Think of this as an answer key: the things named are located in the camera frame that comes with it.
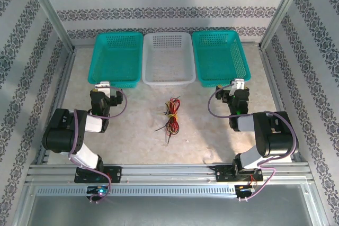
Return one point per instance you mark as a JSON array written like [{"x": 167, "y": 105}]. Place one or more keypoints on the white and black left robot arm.
[{"x": 59, "y": 136}]

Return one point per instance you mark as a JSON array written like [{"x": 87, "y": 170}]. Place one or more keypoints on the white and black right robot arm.
[{"x": 278, "y": 138}]

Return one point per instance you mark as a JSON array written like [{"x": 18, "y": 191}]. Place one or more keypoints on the teal perforated plastic basket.
[
  {"x": 116, "y": 59},
  {"x": 219, "y": 59}
]

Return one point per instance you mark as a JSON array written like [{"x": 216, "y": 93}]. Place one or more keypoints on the white perforated plastic basket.
[{"x": 169, "y": 59}]

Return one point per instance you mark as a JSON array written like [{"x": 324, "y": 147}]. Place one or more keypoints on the small right circuit board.
[{"x": 245, "y": 190}]

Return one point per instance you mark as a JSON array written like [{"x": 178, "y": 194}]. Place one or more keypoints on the small circuit board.
[
  {"x": 245, "y": 190},
  {"x": 98, "y": 191}
]

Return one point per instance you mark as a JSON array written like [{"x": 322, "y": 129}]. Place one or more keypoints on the small left circuit board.
[{"x": 98, "y": 191}]

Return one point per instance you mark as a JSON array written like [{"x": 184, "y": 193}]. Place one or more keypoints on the grey metal sheet panel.
[{"x": 169, "y": 212}]

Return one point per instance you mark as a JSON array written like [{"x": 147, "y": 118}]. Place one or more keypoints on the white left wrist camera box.
[{"x": 102, "y": 85}]

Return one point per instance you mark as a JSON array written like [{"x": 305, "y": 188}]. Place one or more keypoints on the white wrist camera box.
[
  {"x": 102, "y": 85},
  {"x": 238, "y": 84}
]

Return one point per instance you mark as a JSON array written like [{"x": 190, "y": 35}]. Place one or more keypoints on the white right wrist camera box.
[{"x": 238, "y": 84}]

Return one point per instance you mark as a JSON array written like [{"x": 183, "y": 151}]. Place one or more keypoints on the aluminium side rail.
[{"x": 64, "y": 77}]

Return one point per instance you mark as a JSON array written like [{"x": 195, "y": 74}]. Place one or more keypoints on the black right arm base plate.
[{"x": 223, "y": 173}]

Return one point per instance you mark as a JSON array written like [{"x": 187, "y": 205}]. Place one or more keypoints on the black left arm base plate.
[{"x": 115, "y": 174}]

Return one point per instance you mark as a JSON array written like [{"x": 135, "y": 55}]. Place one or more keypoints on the aluminium mounting rail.
[{"x": 169, "y": 173}]

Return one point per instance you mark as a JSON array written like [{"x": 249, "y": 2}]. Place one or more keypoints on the aluminium frame post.
[
  {"x": 49, "y": 9},
  {"x": 282, "y": 9}
]

